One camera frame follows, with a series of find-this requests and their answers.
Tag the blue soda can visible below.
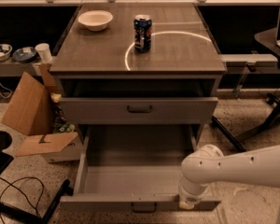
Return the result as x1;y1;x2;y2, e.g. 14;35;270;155
133;14;152;53

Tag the white bowl on cabinet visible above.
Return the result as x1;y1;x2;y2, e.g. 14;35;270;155
77;10;113;32

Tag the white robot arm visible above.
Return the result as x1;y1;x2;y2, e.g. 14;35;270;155
178;145;280;224

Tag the open cardboard box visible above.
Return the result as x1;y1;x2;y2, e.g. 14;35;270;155
2;72;83;162

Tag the grey drawer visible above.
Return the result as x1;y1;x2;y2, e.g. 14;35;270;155
59;124;222;214
60;97;218;124

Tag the black floor cable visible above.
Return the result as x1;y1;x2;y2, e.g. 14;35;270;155
0;175;46;224

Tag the grey drawer cabinet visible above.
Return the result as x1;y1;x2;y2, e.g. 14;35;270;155
49;2;228;173

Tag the grey top drawer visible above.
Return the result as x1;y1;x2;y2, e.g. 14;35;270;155
60;97;218;124

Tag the white patterned bowl on shelf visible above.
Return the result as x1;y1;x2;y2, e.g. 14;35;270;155
0;44;12;62

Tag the white paper cup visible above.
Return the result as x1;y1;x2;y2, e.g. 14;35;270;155
35;43;52;63

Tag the blue bowl on shelf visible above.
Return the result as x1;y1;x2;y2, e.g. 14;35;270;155
12;47;36;63

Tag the green snack bag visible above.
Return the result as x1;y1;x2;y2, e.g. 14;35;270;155
53;123;75;133

